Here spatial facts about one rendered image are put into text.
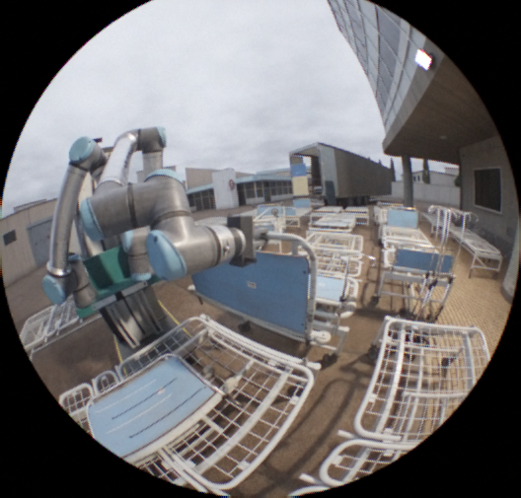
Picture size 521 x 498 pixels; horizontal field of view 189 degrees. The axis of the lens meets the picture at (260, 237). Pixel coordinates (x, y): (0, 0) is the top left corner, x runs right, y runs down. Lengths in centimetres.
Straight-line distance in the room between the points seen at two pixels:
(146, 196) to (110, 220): 8
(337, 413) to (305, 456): 36
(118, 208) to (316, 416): 136
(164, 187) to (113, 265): 91
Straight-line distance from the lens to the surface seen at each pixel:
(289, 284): 53
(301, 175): 1001
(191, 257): 27
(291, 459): 126
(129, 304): 136
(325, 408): 130
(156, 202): 31
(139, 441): 86
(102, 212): 32
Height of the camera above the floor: 125
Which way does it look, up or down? 16 degrees down
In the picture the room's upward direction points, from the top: 6 degrees counter-clockwise
